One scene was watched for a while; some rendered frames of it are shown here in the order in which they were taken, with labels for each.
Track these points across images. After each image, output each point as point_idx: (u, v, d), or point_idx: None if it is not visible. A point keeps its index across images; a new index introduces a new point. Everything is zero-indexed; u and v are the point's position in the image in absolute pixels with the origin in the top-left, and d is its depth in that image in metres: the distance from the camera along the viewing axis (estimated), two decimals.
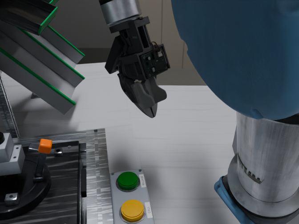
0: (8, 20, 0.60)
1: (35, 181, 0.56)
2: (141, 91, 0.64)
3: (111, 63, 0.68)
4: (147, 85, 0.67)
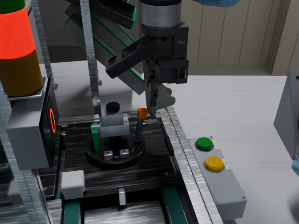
0: (109, 17, 0.76)
1: (136, 142, 0.71)
2: (163, 93, 0.64)
3: (127, 66, 0.59)
4: None
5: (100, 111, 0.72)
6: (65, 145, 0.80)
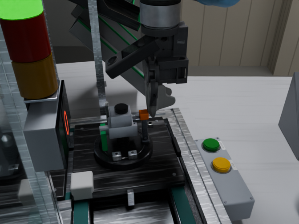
0: (116, 18, 0.77)
1: (143, 143, 0.72)
2: (163, 93, 0.64)
3: (127, 67, 0.59)
4: None
5: (108, 112, 0.73)
6: (72, 146, 0.81)
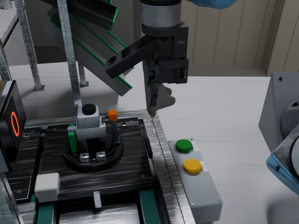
0: (88, 18, 0.75)
1: (114, 144, 0.71)
2: (163, 93, 0.64)
3: (127, 67, 0.59)
4: None
5: None
6: None
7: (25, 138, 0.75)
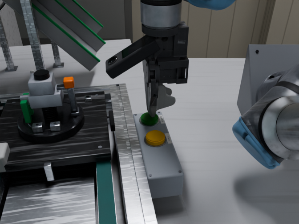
0: None
1: (72, 115, 0.66)
2: (163, 93, 0.64)
3: (127, 67, 0.59)
4: None
5: None
6: None
7: None
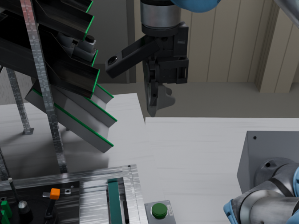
0: (69, 88, 0.80)
1: None
2: (163, 93, 0.64)
3: (127, 66, 0.59)
4: None
5: None
6: None
7: (66, 195, 0.82)
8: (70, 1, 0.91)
